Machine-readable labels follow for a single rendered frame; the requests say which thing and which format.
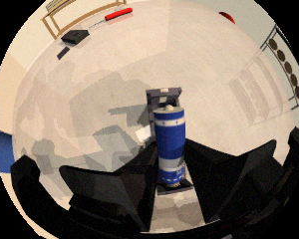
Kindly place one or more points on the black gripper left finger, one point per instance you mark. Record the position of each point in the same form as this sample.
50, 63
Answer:
133, 185

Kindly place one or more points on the blue and silver battery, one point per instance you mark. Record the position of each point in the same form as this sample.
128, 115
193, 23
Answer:
169, 136

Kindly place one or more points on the red screwdriver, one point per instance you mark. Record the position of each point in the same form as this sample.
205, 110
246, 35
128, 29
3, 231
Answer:
116, 14

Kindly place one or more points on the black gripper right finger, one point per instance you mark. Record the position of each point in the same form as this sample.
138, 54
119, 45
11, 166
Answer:
216, 175

